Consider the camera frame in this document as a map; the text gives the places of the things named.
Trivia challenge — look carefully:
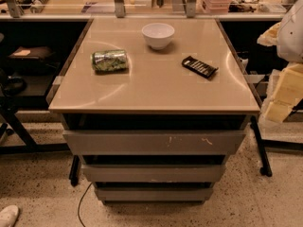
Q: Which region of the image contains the grey top drawer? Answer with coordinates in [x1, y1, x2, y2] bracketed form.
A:
[63, 130, 245, 156]

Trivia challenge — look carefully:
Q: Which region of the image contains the black floor cable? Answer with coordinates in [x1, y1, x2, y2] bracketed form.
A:
[77, 182, 94, 227]

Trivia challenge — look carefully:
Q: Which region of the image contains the white shoe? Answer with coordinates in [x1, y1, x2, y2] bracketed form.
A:
[0, 205, 20, 227]

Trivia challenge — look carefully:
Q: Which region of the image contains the grey drawer cabinet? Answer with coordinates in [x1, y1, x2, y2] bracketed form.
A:
[49, 18, 259, 191]

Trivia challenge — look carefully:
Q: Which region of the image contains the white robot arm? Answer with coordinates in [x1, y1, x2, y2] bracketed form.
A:
[257, 0, 303, 123]

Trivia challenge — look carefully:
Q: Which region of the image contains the green crushed soda can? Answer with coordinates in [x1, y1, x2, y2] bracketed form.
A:
[91, 49, 128, 73]

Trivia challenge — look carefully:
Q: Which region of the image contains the black table frame left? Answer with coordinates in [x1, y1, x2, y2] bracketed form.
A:
[0, 106, 69, 154]

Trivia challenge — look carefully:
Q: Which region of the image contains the white ceramic bowl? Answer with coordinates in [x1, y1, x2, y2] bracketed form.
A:
[141, 23, 175, 50]

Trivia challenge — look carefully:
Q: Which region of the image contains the grey middle drawer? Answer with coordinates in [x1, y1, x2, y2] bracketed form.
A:
[82, 166, 225, 183]

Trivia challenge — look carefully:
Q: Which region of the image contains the black table leg right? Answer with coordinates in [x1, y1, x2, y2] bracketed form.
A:
[250, 116, 273, 177]

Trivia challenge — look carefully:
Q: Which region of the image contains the grey bottom drawer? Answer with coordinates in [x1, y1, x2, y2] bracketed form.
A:
[96, 188, 213, 201]

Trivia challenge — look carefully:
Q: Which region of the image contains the grey drawer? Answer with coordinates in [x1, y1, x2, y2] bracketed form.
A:
[96, 188, 213, 201]
[63, 130, 245, 156]
[82, 166, 225, 183]

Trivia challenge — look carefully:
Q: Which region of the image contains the black snack bar wrapper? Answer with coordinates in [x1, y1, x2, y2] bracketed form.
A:
[182, 56, 218, 79]

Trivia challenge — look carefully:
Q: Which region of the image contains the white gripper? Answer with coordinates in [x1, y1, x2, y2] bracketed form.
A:
[261, 62, 303, 123]

